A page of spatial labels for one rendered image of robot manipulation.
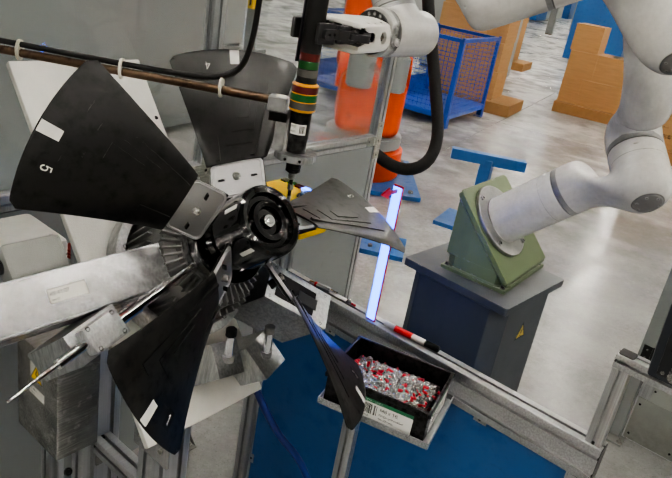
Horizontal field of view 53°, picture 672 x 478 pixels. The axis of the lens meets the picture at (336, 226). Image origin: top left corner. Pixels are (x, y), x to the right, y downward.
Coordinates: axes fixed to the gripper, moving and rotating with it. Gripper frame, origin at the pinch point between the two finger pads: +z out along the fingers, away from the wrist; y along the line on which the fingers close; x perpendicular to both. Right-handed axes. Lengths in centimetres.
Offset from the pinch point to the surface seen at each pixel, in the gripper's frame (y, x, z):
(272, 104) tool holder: 2.7, -12.3, 4.0
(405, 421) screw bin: -25, -66, -13
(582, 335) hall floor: 3, -150, -250
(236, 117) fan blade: 11.7, -17.0, 2.9
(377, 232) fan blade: -8.0, -35.4, -17.8
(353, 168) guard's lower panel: 70, -62, -116
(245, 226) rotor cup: -5.6, -28.1, 15.1
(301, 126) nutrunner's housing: -1.7, -14.9, 1.2
